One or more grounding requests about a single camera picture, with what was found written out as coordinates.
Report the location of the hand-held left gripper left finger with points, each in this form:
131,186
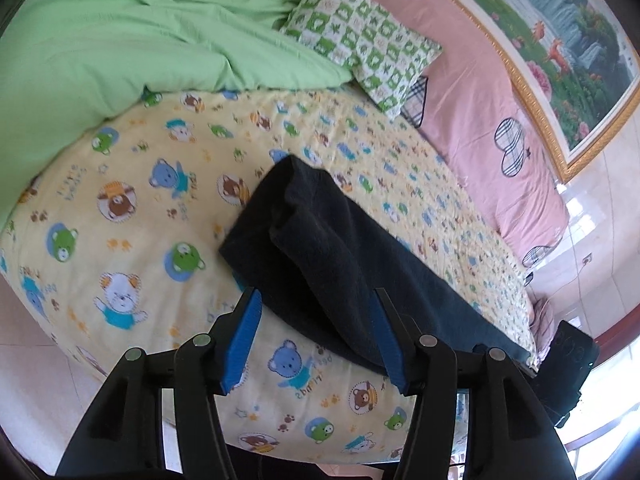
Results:
243,340

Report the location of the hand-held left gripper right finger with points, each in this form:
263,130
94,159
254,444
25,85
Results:
390,341

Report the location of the dark navy pants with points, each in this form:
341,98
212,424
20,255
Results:
350,265

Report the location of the yellow bear print bedsheet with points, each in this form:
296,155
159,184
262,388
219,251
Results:
240,240

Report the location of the pink heart print quilt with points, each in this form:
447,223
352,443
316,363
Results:
480,110

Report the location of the green checkered pillow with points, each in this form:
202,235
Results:
362,40

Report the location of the green blanket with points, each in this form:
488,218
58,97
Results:
145,35

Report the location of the white wall socket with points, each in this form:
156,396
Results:
587,260

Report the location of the framed landscape wall picture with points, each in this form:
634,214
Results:
545,40

